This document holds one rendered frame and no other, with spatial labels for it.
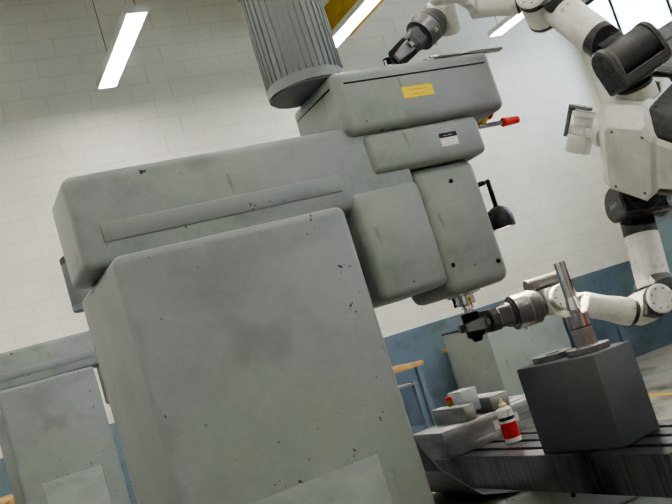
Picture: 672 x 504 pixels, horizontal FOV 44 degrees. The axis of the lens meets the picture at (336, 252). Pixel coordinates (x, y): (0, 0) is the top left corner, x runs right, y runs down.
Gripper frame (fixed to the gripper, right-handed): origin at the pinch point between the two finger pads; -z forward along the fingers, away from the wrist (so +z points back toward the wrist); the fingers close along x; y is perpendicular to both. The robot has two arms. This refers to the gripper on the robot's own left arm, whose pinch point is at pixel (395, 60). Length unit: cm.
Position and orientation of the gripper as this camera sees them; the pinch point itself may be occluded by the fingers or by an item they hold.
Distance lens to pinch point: 225.1
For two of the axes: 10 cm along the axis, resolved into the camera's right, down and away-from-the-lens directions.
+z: 6.2, -6.8, 4.0
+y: -7.0, -7.0, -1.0
